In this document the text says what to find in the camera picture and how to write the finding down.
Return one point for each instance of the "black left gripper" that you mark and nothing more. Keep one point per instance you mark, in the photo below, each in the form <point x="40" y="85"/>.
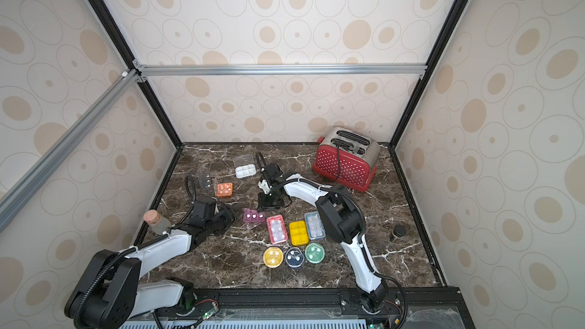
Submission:
<point x="229" y="215"/>

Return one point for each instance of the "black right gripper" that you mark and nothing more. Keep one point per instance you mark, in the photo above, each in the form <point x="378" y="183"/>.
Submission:
<point x="267" y="172"/>

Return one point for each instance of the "purple pillbox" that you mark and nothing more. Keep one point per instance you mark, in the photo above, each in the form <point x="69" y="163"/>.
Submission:
<point x="252" y="216"/>

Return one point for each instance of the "red pillbox clear lid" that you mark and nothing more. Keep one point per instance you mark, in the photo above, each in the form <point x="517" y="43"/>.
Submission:
<point x="277" y="229"/>

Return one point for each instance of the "white pillbox with amber lid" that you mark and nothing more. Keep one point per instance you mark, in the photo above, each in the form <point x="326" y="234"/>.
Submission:
<point x="298" y="233"/>

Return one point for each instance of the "teal rectangular pillbox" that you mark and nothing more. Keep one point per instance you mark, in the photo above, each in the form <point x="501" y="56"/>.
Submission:
<point x="314" y="226"/>

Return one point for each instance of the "yellow round pillbox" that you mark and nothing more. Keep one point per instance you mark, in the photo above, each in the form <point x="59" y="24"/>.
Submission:
<point x="273" y="257"/>

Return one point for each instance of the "dark blue round pillbox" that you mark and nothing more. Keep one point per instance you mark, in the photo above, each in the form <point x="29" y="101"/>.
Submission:
<point x="294" y="258"/>

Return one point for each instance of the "green round pillbox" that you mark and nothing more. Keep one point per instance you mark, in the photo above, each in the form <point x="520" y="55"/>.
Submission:
<point x="314" y="253"/>

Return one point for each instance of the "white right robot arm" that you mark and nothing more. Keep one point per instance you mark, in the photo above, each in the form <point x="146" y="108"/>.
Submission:
<point x="342" y="219"/>

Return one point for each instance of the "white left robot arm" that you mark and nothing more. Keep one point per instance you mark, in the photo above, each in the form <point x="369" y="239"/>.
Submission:
<point x="109" y="291"/>

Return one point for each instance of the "white pillbox clear lid rear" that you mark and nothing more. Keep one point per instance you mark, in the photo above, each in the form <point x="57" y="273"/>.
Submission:
<point x="244" y="166"/>

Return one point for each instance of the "orange pillbox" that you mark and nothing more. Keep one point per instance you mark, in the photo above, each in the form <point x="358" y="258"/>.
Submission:
<point x="224" y="189"/>

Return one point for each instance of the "clear small pillbox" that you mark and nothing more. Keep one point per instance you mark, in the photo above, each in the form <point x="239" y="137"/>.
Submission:
<point x="206" y="182"/>

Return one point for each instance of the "red and silver toaster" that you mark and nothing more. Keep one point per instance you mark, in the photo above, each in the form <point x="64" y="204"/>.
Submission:
<point x="347" y="158"/>

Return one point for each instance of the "small black cap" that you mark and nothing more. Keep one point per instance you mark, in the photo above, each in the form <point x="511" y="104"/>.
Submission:
<point x="398" y="232"/>

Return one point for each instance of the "aluminium frame crossbar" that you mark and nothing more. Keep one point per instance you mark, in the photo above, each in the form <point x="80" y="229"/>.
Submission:
<point x="238" y="71"/>

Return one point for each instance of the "aluminium frame side bar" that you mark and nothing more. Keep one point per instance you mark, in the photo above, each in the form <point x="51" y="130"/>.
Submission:
<point x="20" y="194"/>

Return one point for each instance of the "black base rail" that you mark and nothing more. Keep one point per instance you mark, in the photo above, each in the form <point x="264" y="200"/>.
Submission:
<point x="317" y="308"/>

